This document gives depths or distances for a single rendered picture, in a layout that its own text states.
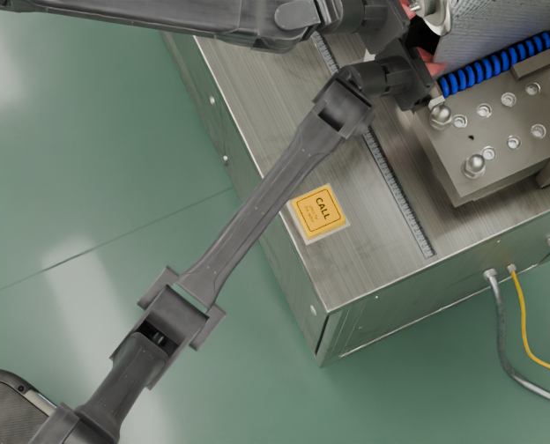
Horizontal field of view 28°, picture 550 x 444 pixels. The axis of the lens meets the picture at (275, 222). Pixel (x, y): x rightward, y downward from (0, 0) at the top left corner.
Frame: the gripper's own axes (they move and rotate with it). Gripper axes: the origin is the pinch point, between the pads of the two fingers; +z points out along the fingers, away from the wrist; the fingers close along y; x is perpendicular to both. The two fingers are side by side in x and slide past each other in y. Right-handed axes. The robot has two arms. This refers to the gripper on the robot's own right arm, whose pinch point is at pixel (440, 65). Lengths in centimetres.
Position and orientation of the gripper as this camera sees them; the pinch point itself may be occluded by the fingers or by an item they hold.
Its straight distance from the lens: 178.9
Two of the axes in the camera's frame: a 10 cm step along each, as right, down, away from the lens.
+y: 4.2, 8.8, -2.3
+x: 4.6, -4.3, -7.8
